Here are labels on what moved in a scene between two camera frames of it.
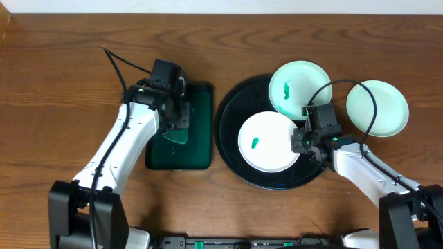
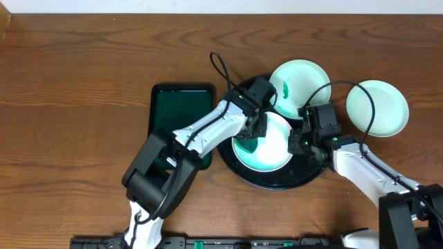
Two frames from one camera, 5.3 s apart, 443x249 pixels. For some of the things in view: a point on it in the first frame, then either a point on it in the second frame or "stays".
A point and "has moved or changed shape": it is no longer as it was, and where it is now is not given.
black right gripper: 296,145 stays
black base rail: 303,242 stays
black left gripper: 183,117 to 258,126
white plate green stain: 265,141 stays
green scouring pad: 177,135 has moved or changed shape
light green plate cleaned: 392,108 stays
